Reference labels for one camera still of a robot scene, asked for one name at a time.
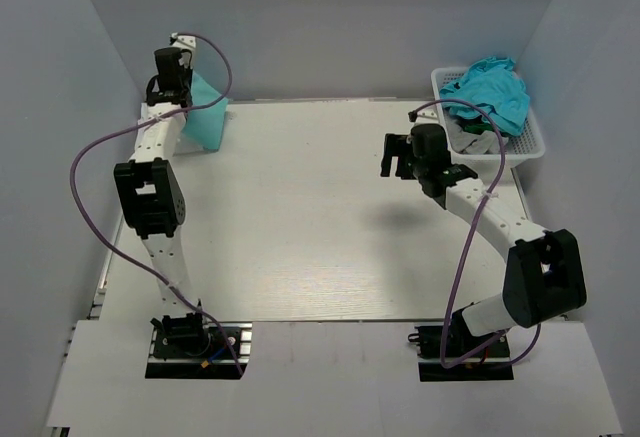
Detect folded white t shirt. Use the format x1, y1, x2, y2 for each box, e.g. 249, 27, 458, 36
134, 102, 206, 157

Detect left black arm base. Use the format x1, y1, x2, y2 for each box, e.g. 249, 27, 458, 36
145, 313, 253, 380

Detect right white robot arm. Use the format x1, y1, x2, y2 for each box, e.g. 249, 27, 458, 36
381, 124, 587, 356

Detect grey white clothes in basket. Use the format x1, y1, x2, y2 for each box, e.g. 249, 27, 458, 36
447, 123, 500, 155

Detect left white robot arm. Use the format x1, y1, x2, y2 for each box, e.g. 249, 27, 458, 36
114, 42, 193, 318

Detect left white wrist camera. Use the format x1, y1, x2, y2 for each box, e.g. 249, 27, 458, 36
170, 32, 197, 68

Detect dark clothes in basket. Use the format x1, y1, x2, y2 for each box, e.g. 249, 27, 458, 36
452, 116, 502, 135

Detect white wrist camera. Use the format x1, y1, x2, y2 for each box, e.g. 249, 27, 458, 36
170, 32, 197, 68
408, 109, 440, 124

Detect green t shirt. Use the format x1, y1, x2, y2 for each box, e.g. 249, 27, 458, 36
176, 73, 229, 153

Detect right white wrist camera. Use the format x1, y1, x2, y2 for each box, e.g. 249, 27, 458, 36
408, 109, 440, 124

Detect blue t shirt in basket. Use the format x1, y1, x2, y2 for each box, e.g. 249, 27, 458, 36
439, 56, 530, 136

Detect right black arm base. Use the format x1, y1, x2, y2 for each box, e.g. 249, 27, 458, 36
407, 324, 514, 383

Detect white plastic basket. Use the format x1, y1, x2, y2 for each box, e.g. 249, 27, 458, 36
431, 67, 546, 170

